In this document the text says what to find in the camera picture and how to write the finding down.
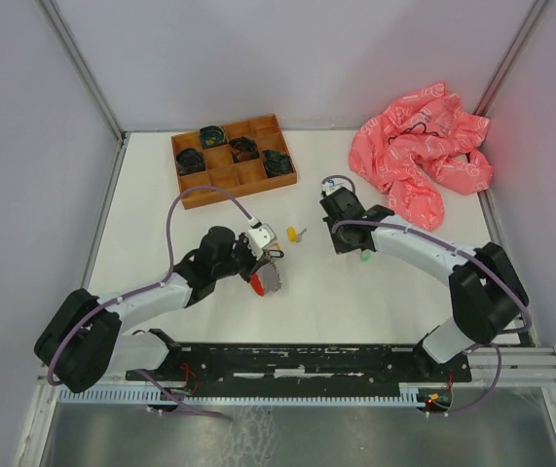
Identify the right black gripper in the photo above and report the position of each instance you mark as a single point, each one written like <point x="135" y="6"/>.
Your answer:
<point x="341" y="247"/>

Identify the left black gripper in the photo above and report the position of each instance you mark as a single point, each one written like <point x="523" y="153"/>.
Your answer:
<point x="254" y="264"/>

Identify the red carabiner keyring with keys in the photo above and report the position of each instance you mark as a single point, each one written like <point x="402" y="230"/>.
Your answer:
<point x="265" y="278"/>

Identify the key with yellow tag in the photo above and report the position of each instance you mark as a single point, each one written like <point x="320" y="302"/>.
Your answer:
<point x="293" y="235"/>

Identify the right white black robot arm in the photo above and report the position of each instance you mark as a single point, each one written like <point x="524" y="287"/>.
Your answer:
<point x="487" y="296"/>

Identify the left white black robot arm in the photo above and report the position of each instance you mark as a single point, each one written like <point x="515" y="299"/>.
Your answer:
<point x="88" y="338"/>

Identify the wooden compartment tray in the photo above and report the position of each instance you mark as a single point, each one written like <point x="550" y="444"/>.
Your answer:
<point x="238" y="179"/>

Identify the dark rolled item right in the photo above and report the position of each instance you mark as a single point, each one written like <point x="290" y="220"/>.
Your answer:
<point x="276" y="163"/>

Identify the dark rolled item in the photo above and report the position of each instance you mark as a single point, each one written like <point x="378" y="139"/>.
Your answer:
<point x="276" y="163"/>
<point x="189" y="161"/>
<point x="243" y="149"/>
<point x="212" y="136"/>

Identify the dark rolled item middle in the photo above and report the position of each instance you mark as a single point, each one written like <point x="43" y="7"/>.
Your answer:
<point x="243" y="149"/>

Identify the dark rolled item left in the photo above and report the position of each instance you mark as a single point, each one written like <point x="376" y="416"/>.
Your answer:
<point x="189" y="161"/>

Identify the dark rolled item top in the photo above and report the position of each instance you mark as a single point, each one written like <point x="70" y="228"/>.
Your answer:
<point x="212" y="136"/>

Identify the pink patterned cloth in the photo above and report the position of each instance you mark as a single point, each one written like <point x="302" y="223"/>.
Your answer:
<point x="423" y="139"/>

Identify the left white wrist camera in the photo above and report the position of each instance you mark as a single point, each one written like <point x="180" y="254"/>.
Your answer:
<point x="261" y="237"/>

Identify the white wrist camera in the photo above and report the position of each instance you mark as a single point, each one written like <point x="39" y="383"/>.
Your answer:
<point x="330" y="185"/>
<point x="261" y="237"/>

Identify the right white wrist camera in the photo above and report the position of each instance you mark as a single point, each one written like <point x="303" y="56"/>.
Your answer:
<point x="330" y="185"/>

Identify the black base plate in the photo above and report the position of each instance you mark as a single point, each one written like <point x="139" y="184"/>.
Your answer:
<point x="382" y="362"/>

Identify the aluminium frame rail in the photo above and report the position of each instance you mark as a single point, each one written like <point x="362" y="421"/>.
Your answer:
<point x="530" y="367"/>

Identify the right aluminium frame post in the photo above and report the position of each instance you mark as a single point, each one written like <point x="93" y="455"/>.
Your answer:
<point x="513" y="52"/>

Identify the aluminium frame post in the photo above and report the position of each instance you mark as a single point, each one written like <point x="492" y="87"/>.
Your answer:
<point x="513" y="52"/>
<point x="61" y="29"/>

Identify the left aluminium frame post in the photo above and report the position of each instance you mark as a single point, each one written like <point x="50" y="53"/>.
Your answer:
<point x="61" y="29"/>

